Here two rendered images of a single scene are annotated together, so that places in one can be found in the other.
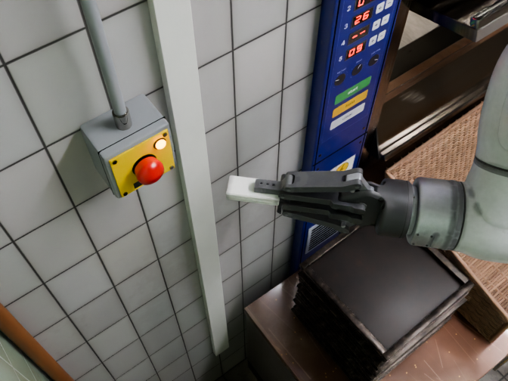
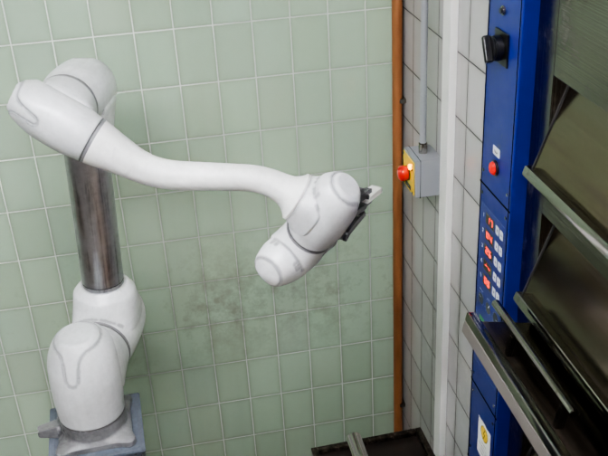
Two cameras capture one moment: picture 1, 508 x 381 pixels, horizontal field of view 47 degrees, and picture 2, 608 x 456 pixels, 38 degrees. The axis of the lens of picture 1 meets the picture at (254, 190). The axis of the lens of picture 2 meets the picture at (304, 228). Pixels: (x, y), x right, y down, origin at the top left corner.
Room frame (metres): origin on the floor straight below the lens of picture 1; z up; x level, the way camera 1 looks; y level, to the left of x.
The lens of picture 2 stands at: (1.14, -1.75, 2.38)
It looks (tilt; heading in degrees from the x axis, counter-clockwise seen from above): 28 degrees down; 117
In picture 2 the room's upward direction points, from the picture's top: 3 degrees counter-clockwise
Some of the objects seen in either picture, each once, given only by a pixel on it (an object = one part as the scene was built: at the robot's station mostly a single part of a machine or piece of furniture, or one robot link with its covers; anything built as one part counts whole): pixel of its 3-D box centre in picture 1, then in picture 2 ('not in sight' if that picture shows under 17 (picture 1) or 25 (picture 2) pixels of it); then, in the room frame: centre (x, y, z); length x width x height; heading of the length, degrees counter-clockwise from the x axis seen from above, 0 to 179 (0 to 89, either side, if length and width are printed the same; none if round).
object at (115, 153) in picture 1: (131, 147); (422, 170); (0.49, 0.17, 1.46); 0.10 x 0.07 x 0.10; 126
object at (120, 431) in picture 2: not in sight; (85, 420); (-0.09, -0.54, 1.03); 0.22 x 0.18 x 0.06; 39
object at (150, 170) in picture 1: (147, 168); (404, 173); (0.46, 0.14, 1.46); 0.04 x 0.04 x 0.04; 36
